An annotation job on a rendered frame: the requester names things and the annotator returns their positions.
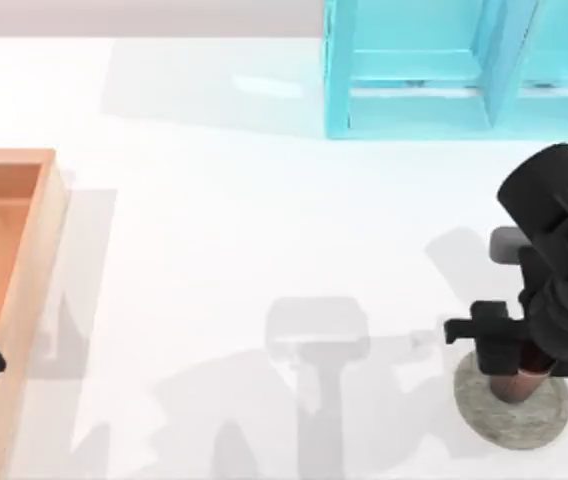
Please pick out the grey round coaster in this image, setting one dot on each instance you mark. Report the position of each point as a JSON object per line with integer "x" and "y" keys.
{"x": 509, "y": 422}

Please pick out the pale grey rounded box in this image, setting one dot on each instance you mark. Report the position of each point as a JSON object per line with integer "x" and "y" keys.
{"x": 505, "y": 247}

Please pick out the brown cup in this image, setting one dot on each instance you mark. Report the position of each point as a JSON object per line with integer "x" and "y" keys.
{"x": 516, "y": 387}

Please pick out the light blue rack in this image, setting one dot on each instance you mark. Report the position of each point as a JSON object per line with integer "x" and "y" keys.
{"x": 414, "y": 112}

